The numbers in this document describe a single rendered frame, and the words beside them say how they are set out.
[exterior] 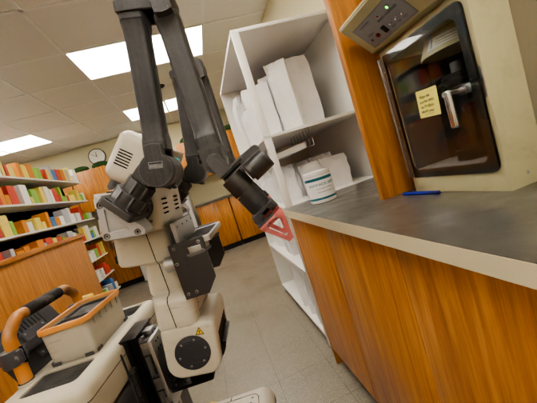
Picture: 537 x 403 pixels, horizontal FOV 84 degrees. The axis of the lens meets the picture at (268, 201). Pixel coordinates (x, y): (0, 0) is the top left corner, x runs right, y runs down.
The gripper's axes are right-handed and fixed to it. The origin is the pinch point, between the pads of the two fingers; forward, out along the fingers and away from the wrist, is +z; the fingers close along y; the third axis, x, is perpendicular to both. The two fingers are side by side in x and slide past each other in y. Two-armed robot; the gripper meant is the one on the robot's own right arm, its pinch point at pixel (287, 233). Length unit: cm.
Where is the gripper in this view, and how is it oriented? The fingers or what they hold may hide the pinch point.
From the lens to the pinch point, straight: 74.8
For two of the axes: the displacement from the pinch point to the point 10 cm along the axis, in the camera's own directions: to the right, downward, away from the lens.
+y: -0.5, -0.8, 10.0
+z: 7.0, 7.1, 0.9
